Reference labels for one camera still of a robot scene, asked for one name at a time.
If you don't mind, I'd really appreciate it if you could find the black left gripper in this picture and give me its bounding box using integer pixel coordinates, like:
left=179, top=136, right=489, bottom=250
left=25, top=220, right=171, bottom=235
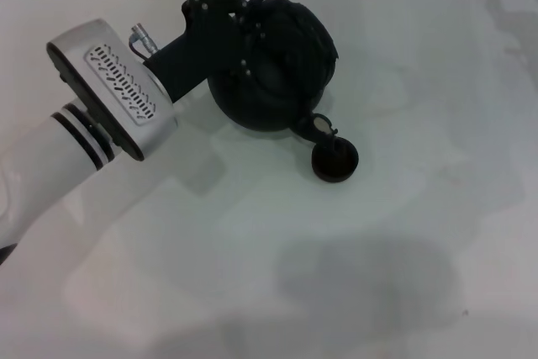
left=142, top=0, right=269, bottom=104

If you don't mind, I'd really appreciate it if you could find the black round teapot with handle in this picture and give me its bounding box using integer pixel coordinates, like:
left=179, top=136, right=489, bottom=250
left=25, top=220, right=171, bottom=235
left=207, top=0, right=340, bottom=145

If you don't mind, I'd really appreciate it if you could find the small dark brown teacup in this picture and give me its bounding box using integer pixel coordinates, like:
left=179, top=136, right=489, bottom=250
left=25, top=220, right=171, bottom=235
left=310, top=139, right=360, bottom=184

